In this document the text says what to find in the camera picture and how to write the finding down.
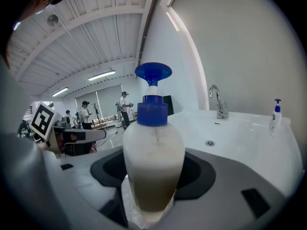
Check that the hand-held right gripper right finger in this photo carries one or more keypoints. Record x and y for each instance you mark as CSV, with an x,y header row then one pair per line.
x,y
227,195

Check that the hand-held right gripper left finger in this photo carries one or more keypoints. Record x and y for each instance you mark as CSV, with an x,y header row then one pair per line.
x,y
79,176

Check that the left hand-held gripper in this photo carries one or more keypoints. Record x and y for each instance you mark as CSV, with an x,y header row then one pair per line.
x,y
43,121

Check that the white bottle with blue pump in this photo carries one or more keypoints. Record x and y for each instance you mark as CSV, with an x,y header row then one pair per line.
x,y
153,157

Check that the small blue-capped bottle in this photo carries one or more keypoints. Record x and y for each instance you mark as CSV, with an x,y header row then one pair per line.
x,y
275,121

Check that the person's left hand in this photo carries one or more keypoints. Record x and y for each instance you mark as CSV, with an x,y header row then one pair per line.
x,y
65,140

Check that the dark coat rack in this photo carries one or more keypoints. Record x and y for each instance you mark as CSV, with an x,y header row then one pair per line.
x,y
96,114

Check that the metal sink drain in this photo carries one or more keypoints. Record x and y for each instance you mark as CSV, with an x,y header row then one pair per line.
x,y
210,143

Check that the ceiling tube light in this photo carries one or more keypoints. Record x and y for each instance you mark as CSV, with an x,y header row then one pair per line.
x,y
60,92
102,75

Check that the white vanity sink cabinet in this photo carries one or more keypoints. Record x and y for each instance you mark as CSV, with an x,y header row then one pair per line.
x,y
239,133

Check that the chrome faucet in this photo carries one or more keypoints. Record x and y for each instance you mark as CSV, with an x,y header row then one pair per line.
x,y
219,106

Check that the round ceiling fixture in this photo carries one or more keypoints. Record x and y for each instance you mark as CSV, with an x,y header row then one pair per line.
x,y
52,20

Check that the person's face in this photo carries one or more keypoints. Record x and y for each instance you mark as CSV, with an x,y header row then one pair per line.
x,y
36,3

